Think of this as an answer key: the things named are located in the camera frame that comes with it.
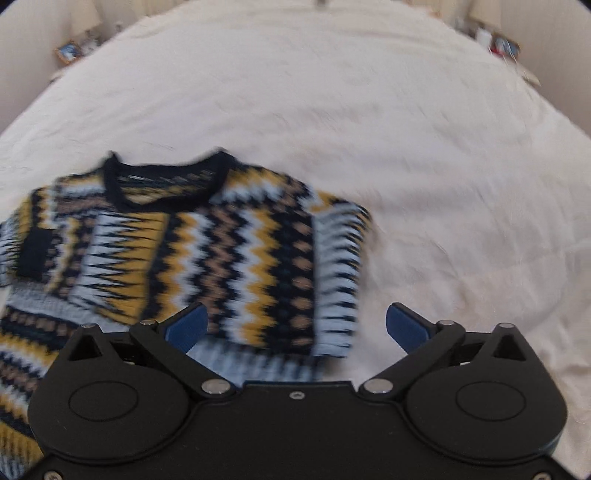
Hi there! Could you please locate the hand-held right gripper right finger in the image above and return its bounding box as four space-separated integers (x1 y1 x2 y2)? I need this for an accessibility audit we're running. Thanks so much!
358 301 539 403

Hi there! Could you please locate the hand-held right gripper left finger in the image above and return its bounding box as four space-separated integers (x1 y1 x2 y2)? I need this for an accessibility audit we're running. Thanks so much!
60 302 237 403

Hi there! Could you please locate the zigzag patterned knit sweater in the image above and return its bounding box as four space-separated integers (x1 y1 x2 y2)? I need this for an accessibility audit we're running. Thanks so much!
0 148 375 480

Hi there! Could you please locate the white bed cover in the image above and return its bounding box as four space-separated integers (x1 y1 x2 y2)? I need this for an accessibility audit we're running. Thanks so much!
0 0 591 472

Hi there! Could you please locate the white table lamp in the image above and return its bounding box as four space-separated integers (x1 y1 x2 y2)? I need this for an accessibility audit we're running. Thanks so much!
467 0 509 29
69 2 103 43

